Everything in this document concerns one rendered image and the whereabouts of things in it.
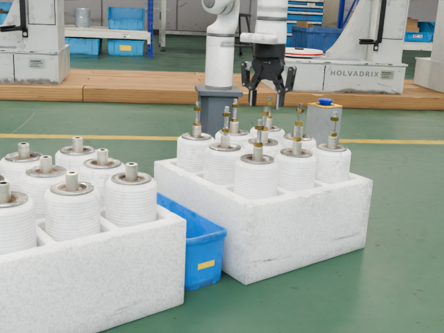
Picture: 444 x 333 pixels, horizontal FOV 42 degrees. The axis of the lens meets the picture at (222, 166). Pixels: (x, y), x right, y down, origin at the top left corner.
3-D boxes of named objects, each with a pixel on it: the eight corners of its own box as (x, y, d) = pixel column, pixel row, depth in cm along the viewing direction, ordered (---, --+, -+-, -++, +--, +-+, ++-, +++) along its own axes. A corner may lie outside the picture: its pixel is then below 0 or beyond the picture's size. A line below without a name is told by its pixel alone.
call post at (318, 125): (297, 207, 173) (306, 104, 164) (314, 203, 177) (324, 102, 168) (314, 214, 167) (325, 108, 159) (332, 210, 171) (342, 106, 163)
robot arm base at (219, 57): (203, 85, 197) (205, 34, 193) (229, 86, 199) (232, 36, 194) (205, 90, 189) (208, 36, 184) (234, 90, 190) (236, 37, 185)
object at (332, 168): (307, 223, 141) (314, 151, 136) (303, 209, 150) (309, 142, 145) (346, 226, 141) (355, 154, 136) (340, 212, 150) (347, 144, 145)
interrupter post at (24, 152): (16, 158, 120) (15, 143, 119) (28, 156, 121) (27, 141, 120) (20, 161, 118) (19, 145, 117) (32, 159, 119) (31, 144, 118)
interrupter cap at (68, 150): (54, 150, 127) (53, 147, 127) (86, 146, 132) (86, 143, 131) (68, 158, 121) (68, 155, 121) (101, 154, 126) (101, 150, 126)
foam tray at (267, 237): (152, 226, 153) (153, 160, 148) (264, 202, 176) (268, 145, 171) (245, 286, 123) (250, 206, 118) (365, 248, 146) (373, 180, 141)
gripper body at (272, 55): (293, 40, 137) (290, 80, 139) (261, 37, 141) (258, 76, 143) (279, 41, 131) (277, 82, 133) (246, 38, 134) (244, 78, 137)
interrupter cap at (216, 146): (215, 153, 131) (215, 150, 131) (204, 145, 138) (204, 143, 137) (246, 152, 134) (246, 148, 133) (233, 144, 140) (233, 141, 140)
